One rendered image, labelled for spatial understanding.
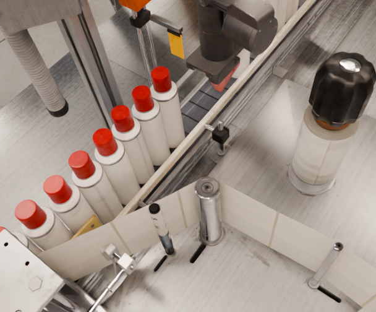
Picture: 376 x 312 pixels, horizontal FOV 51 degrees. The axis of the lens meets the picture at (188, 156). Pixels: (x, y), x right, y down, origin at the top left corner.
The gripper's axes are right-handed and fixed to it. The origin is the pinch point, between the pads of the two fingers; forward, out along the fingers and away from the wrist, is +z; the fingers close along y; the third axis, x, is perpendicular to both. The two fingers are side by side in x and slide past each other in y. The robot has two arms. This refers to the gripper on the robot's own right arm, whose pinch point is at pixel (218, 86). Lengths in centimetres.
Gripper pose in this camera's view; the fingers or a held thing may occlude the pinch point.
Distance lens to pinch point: 76.2
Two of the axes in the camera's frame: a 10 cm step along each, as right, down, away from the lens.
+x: -7.9, -4.7, 4.0
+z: 0.9, 5.5, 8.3
